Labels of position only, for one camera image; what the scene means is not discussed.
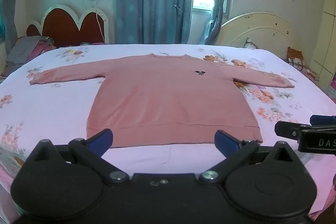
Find pile of grey and purple clothes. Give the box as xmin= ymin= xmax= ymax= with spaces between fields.
xmin=5 ymin=35 xmax=58 ymax=70

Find small patterned pillow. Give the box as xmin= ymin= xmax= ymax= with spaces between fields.
xmin=245 ymin=37 xmax=260 ymax=50

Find cream wardrobe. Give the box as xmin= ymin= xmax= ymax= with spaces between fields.
xmin=310 ymin=0 xmax=336 ymax=88

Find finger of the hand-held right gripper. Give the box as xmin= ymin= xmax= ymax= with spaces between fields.
xmin=310 ymin=115 xmax=336 ymax=126
xmin=274 ymin=121 xmax=313 ymax=140

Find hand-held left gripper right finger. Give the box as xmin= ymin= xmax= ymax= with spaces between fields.
xmin=199 ymin=130 xmax=305 ymax=185

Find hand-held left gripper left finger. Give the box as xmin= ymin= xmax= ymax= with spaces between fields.
xmin=28 ymin=129 xmax=130 ymax=186

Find red headboard with white frame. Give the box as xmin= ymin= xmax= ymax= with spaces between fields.
xmin=26 ymin=4 xmax=109 ymax=47

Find floral bed sheet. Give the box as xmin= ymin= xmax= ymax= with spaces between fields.
xmin=0 ymin=43 xmax=336 ymax=219

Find cream arched headboard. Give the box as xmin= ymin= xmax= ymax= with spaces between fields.
xmin=217 ymin=12 xmax=298 ymax=51

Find pink long-sleeved sweater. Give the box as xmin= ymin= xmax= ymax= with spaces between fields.
xmin=29 ymin=54 xmax=295 ymax=148

